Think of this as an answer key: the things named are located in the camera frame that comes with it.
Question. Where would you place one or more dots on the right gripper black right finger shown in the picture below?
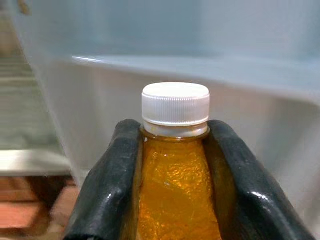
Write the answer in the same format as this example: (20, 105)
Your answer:
(257, 185)

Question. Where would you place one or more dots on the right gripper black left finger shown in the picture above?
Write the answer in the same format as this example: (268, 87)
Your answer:
(107, 180)

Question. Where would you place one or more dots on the orange juice bottle white cap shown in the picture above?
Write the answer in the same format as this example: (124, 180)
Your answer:
(175, 180)

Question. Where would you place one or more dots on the orange bricks under fridge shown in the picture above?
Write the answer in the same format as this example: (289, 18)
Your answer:
(22, 207)

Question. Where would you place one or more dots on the silver fridge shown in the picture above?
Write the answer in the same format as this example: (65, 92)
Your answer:
(175, 37)

